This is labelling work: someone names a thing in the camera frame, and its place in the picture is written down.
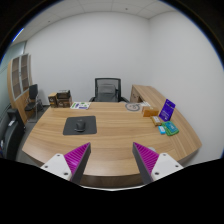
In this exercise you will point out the wooden shelf unit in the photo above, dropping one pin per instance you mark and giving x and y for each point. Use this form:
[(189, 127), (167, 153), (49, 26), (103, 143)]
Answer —
[(19, 78)]

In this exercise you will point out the black visitor chair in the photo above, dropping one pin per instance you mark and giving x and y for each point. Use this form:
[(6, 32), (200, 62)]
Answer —
[(32, 98)]

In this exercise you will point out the wooden side desk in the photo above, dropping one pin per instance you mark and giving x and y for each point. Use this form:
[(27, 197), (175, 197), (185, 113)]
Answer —
[(146, 93)]

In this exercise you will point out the black office chair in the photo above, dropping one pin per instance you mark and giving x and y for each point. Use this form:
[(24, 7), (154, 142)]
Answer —
[(10, 133)]

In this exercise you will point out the green packet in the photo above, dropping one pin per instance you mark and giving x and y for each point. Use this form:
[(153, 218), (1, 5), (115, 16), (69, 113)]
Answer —
[(171, 128)]

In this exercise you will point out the purple card package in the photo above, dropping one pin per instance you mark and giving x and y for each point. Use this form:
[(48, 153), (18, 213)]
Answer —
[(167, 110)]

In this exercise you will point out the small tan box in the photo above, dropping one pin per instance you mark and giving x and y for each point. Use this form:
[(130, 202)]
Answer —
[(156, 120)]

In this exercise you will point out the dark grey mouse pad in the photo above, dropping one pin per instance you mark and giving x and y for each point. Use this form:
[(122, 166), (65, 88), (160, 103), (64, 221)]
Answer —
[(90, 126)]

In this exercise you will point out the orange cardboard box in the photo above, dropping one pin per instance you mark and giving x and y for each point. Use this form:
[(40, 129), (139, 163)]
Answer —
[(150, 111)]

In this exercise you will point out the small brown cardboard box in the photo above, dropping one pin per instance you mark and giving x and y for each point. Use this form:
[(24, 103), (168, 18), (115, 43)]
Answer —
[(52, 100)]

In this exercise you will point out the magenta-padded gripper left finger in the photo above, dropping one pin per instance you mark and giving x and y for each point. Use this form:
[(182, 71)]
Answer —
[(71, 161)]

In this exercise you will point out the blue packet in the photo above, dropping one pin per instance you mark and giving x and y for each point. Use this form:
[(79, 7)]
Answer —
[(161, 130)]

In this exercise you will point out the black crate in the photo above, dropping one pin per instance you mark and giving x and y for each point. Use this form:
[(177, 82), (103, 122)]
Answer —
[(63, 94)]

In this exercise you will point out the large brown cardboard box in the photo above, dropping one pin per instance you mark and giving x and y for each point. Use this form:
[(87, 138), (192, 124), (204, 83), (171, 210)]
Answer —
[(65, 102)]

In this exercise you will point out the black computer mouse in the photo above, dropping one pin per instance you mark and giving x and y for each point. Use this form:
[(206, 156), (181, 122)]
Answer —
[(80, 125)]

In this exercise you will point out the grey mesh office chair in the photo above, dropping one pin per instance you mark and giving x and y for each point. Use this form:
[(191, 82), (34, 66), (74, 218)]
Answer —
[(107, 91)]

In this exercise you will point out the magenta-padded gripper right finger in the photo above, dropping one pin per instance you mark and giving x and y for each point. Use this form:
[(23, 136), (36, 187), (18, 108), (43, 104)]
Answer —
[(151, 161)]

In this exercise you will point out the white green printed sheet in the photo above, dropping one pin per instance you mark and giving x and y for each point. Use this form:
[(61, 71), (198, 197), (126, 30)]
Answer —
[(80, 105)]

